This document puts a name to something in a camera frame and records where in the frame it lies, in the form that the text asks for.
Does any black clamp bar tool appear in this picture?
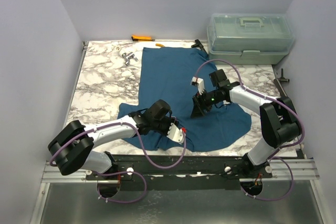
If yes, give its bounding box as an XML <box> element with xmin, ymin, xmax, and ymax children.
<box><xmin>273</xmin><ymin>68</ymin><xmax>293</xmax><ymax>109</ymax></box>

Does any aluminium rail frame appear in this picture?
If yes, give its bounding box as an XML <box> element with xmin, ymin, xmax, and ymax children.
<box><xmin>40</xmin><ymin>157</ymin><xmax>320</xmax><ymax>183</ymax></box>

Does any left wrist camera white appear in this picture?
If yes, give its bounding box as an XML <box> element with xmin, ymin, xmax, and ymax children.
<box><xmin>166</xmin><ymin>123</ymin><xmax>185</xmax><ymax>144</ymax></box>

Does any blue t-shirt garment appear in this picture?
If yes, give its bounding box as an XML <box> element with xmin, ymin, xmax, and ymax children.
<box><xmin>118</xmin><ymin>47</ymin><xmax>251</xmax><ymax>152</ymax></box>

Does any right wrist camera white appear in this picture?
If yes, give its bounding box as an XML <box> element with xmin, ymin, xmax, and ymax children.
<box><xmin>191</xmin><ymin>77</ymin><xmax>205</xmax><ymax>95</ymax></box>

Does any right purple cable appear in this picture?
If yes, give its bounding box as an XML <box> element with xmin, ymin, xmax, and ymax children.
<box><xmin>196</xmin><ymin>59</ymin><xmax>306</xmax><ymax>202</ymax></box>

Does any orange utility knife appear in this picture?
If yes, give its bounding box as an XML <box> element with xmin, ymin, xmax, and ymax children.
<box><xmin>131</xmin><ymin>35</ymin><xmax>155</xmax><ymax>41</ymax></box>

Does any purple cable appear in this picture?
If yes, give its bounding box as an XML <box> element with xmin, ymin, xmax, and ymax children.
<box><xmin>49</xmin><ymin>122</ymin><xmax>187</xmax><ymax>204</ymax></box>
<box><xmin>196</xmin><ymin>59</ymin><xmax>306</xmax><ymax>202</ymax></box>

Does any metal faucet fitting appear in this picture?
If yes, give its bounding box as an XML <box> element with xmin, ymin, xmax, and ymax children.
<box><xmin>121</xmin><ymin>52</ymin><xmax>139</xmax><ymax>66</ymax></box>

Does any black T-handle tool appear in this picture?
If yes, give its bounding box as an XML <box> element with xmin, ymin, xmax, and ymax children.
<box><xmin>191</xmin><ymin>39</ymin><xmax>208</xmax><ymax>54</ymax></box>

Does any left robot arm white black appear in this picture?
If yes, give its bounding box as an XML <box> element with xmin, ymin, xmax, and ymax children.
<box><xmin>48</xmin><ymin>100</ymin><xmax>184</xmax><ymax>179</ymax></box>

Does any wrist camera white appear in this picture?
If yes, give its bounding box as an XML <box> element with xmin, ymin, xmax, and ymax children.
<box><xmin>166</xmin><ymin>123</ymin><xmax>185</xmax><ymax>144</ymax></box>
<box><xmin>191</xmin><ymin>77</ymin><xmax>205</xmax><ymax>95</ymax></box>

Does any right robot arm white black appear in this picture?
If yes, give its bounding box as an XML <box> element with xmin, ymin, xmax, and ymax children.
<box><xmin>191</xmin><ymin>69</ymin><xmax>303</xmax><ymax>178</ymax></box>

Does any green plastic toolbox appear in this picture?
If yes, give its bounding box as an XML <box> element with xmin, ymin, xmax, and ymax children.
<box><xmin>207</xmin><ymin>14</ymin><xmax>295</xmax><ymax>65</ymax></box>

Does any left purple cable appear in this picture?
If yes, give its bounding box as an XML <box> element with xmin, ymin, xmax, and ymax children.
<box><xmin>49</xmin><ymin>122</ymin><xmax>187</xmax><ymax>204</ymax></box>

